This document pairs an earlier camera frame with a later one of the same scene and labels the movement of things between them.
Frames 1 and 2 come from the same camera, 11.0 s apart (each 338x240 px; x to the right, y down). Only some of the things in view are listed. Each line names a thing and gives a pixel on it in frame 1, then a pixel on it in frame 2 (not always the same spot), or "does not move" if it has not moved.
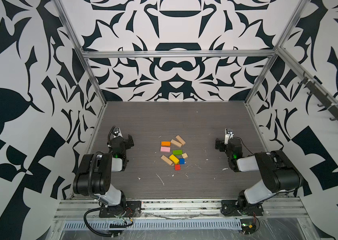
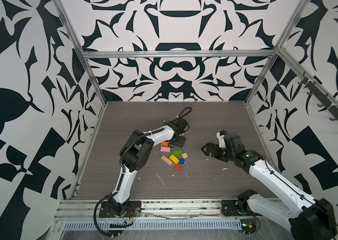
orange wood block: x=164 y=143 does not move
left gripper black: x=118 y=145 -> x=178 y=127
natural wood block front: x=166 y=159 does not move
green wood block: x=177 y=152 does not move
